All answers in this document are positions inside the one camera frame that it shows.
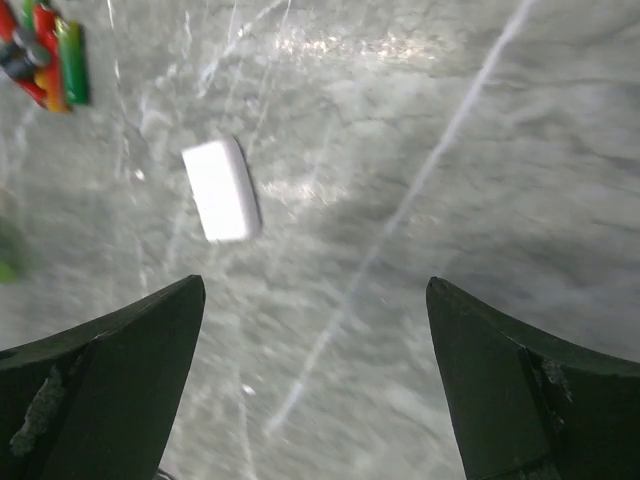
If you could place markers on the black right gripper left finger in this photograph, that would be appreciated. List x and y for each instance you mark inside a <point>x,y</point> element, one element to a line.
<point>98,401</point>

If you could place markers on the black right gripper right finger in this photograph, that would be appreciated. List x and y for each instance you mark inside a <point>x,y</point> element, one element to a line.
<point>525,404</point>

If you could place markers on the white battery cover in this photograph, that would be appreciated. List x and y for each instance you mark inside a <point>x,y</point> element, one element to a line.
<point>223,191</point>

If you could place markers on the pile of colourful batteries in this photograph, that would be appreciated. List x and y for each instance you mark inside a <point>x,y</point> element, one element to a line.
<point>22,56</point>

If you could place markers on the orange carrot toy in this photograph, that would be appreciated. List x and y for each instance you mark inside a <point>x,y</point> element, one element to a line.
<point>11,252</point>

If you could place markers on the green battery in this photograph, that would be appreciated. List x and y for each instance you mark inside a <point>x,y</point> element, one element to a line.
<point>71,53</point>

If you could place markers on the orange red battery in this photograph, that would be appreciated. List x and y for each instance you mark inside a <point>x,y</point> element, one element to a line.
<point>49,77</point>

